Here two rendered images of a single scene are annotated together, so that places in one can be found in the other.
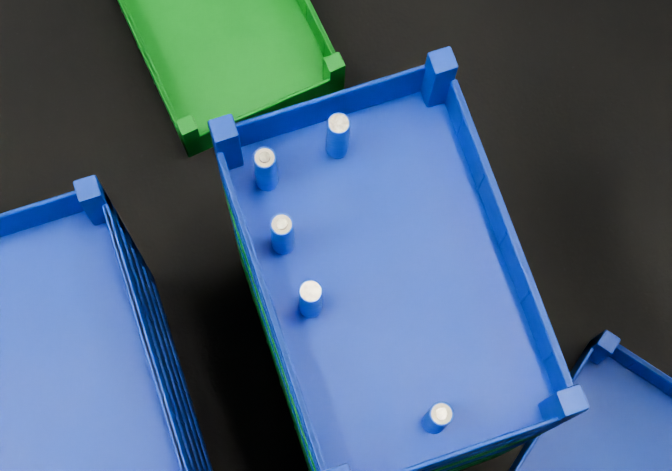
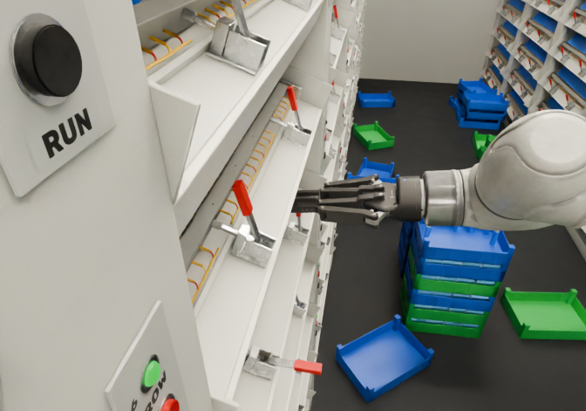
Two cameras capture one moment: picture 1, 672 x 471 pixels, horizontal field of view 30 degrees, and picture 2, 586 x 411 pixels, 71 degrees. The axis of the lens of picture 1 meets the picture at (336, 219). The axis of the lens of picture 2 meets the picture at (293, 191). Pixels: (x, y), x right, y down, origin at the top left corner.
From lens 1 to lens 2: 139 cm
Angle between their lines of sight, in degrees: 65
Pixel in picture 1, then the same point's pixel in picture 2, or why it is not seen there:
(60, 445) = not seen: hidden behind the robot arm
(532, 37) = (539, 394)
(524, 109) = (511, 380)
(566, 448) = (401, 345)
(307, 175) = (486, 238)
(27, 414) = not seen: hidden behind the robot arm
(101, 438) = not seen: hidden behind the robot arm
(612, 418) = (406, 359)
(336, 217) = (474, 240)
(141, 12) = (546, 304)
